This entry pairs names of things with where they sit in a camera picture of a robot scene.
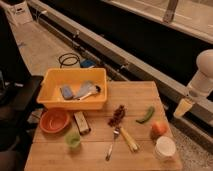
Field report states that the black coiled cable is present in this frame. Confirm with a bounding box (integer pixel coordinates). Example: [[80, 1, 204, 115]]
[[58, 52, 81, 69]]

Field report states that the red bowl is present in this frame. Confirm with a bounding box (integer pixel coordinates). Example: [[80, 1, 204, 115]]
[[39, 108, 70, 134]]

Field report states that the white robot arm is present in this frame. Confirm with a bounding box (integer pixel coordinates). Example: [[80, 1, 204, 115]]
[[173, 49, 213, 118]]

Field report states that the orange tomato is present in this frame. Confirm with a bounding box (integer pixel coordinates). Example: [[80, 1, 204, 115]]
[[151, 121, 168, 136]]

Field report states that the blue sponge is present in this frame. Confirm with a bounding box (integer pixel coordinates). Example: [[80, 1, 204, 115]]
[[60, 85, 73, 100]]

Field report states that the green plastic cup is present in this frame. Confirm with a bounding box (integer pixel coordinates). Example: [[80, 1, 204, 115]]
[[65, 132, 80, 149]]

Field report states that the white lidded container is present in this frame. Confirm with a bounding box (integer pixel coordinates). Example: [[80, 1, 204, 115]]
[[154, 136, 176, 161]]

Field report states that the white paper bag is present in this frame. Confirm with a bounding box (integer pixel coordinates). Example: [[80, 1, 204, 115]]
[[7, 1, 33, 26]]

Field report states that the yellow plastic bin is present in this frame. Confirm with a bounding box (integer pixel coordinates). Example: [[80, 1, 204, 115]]
[[37, 68, 107, 110]]

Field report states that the brown rectangular box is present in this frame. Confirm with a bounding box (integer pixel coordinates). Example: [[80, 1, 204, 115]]
[[74, 111, 90, 135]]

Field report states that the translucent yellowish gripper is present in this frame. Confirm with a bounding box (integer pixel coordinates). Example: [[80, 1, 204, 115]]
[[173, 98, 194, 118]]

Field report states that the black chair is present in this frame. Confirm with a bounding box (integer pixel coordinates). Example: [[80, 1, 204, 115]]
[[0, 7, 43, 171]]

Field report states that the metal spoon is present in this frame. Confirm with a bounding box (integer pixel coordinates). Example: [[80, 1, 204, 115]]
[[105, 127, 120, 161]]

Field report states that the green pepper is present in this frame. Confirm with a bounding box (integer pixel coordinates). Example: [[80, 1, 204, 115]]
[[136, 106, 155, 124]]

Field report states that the blue object on floor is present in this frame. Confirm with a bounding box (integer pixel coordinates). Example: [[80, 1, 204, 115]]
[[80, 59, 95, 68]]

